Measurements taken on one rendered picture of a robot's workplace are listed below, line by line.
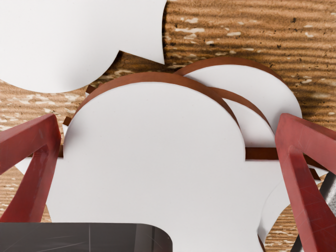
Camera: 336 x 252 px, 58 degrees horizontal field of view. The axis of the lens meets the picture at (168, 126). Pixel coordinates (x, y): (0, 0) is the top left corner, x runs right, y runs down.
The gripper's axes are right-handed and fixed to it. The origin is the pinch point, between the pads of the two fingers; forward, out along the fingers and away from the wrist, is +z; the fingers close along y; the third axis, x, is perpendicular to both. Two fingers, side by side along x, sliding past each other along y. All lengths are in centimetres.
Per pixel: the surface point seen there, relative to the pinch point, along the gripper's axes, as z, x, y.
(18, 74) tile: 4.1, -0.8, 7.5
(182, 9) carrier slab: 6.0, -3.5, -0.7
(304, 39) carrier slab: 5.9, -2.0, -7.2
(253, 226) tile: -0.2, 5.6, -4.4
